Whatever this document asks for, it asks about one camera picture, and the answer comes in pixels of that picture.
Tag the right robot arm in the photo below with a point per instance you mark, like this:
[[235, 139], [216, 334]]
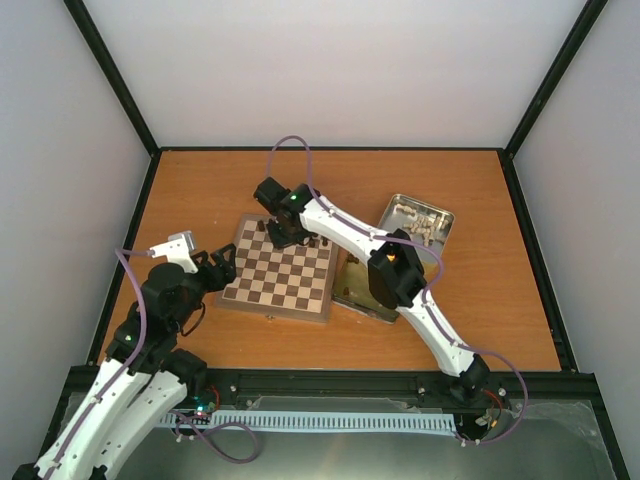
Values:
[[396, 276]]

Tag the black frame post right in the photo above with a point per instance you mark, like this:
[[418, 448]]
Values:
[[570, 47]]

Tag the small green circuit board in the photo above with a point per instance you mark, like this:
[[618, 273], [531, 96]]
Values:
[[205, 404]]

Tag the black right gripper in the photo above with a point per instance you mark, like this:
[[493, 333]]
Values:
[[280, 243]]

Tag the black frame post left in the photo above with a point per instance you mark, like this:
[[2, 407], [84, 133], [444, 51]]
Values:
[[96, 44]]

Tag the black frame post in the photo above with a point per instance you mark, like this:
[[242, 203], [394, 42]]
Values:
[[96, 44], [570, 47]]

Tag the pile of dark chess pieces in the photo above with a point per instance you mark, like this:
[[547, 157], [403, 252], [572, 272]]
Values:
[[349, 274]]

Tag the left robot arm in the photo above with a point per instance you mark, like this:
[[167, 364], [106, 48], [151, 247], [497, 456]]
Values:
[[144, 374]]

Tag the light blue cable duct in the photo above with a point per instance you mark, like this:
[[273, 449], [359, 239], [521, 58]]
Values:
[[332, 422]]

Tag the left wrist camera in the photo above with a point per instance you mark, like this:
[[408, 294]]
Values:
[[177, 250]]

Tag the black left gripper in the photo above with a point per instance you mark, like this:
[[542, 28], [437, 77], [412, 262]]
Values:
[[219, 281]]

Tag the gold tin tray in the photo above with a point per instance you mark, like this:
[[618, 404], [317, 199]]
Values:
[[360, 299]]

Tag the wooden folding chess board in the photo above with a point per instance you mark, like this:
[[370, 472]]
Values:
[[292, 283]]

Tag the silver tin tray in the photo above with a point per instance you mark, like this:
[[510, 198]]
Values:
[[390, 221]]

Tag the pile of white chess pieces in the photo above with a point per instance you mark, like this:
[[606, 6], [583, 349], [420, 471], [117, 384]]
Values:
[[425, 224]]

